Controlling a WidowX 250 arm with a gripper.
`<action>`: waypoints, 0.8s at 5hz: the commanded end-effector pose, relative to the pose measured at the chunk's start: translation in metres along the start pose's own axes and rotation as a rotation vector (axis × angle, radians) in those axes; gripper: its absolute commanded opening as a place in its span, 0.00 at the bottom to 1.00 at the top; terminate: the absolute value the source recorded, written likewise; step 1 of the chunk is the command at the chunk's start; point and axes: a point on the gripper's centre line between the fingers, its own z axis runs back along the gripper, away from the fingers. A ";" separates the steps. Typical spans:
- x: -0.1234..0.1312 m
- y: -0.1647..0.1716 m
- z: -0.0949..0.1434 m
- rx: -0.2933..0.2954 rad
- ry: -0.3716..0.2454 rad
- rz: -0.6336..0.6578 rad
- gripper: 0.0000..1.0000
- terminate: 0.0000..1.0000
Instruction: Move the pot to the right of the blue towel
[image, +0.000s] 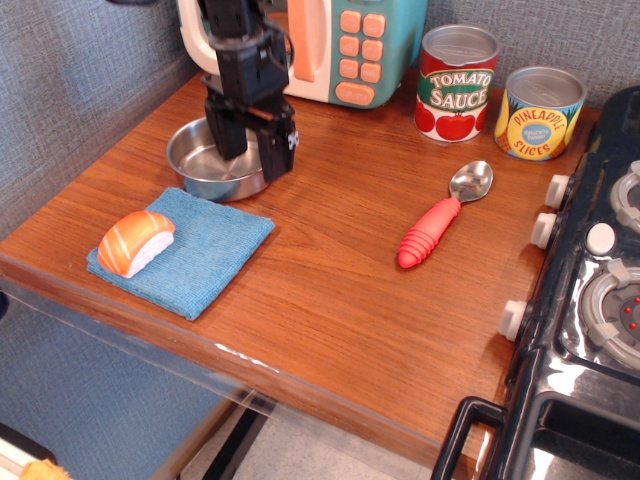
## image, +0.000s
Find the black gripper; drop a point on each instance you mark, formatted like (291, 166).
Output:
(253, 70)

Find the small steel pot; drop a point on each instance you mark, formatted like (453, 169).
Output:
(202, 172)

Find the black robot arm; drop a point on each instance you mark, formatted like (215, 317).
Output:
(238, 14)

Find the blue towel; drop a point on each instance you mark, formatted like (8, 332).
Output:
(211, 244)

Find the toy microwave oven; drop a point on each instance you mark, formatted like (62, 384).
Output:
(351, 53)

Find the salmon sushi toy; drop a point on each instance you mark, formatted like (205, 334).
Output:
(134, 241)

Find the tomato sauce can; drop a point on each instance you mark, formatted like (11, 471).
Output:
(458, 64)

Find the pineapple slices can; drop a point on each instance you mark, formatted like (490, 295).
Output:
(539, 112)

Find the black toy stove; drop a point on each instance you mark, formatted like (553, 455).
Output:
(572, 406)

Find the red handled spoon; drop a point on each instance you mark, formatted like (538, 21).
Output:
(470, 183)

